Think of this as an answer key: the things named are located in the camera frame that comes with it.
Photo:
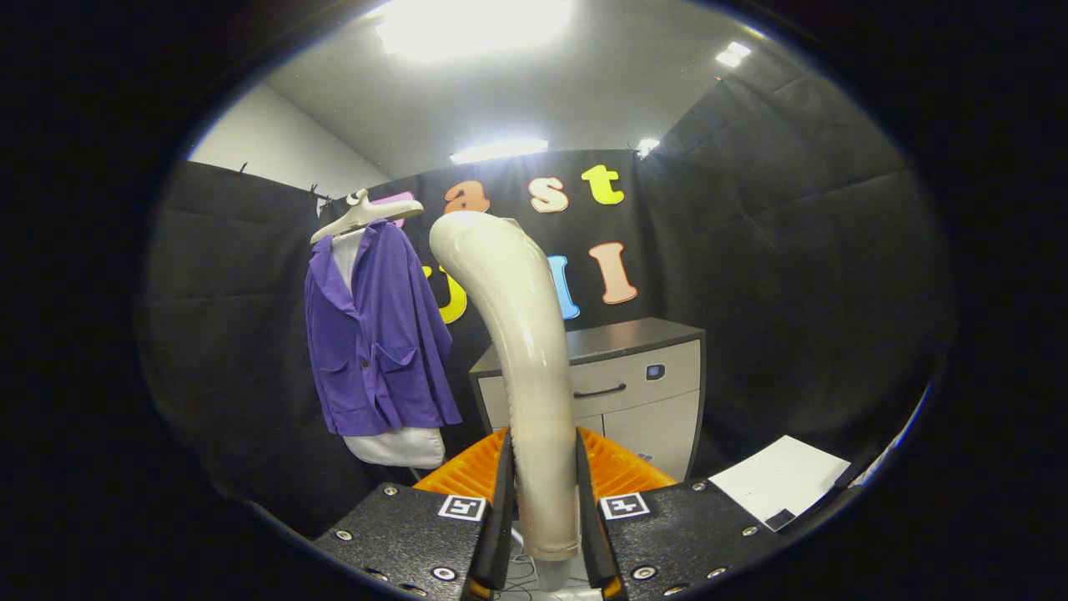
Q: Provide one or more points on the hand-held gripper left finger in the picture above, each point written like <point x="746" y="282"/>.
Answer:
<point x="499" y="542"/>

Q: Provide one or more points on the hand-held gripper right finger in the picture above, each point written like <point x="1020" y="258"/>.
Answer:
<point x="589" y="538"/>

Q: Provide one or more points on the white clothes hanger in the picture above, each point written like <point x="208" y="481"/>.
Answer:
<point x="359" y="215"/>

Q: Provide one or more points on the grey cabinet with dark top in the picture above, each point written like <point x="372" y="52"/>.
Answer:
<point x="651" y="417"/>

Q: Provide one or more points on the white flat board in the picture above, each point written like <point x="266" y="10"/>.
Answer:
<point x="776" y="480"/>

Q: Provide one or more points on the black backdrop cloth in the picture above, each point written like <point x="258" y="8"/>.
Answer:
<point x="793" y="275"/>

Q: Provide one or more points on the small ceiling spot light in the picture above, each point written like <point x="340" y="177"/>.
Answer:
<point x="647" y="147"/>

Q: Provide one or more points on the double ceiling light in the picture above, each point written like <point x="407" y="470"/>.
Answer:
<point x="732" y="54"/>

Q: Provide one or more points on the large ceiling light panel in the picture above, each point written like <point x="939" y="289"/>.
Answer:
<point x="476" y="25"/>

